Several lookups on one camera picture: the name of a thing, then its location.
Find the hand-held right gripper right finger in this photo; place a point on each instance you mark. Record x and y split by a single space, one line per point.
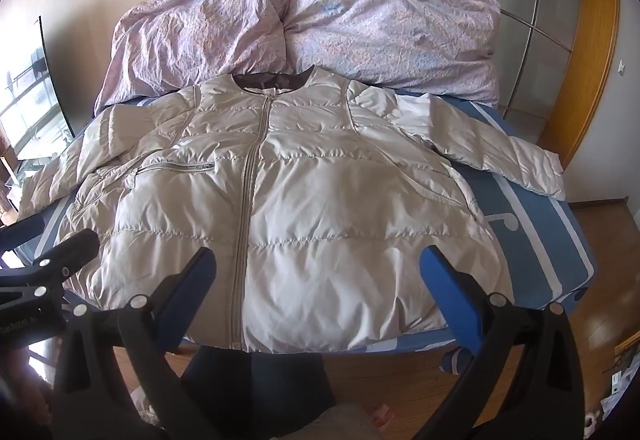
450 300

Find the person's legs in dark trousers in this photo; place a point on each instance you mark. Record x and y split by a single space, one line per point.
260 390

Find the wooden framed glass door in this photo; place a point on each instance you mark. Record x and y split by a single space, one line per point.
550 20

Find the white puffer jacket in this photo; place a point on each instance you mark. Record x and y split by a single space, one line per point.
300 200

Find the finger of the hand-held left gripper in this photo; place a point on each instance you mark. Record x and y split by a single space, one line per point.
60 257
24 226

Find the white floor clutter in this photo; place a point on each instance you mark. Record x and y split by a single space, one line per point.
620 385

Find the pink pillow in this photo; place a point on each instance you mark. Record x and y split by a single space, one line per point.
310 27

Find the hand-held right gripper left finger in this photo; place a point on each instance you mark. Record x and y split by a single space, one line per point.
192 292

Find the glass window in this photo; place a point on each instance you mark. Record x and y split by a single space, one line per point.
35 95

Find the blue striped bed sheet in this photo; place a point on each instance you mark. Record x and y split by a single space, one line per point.
530 240

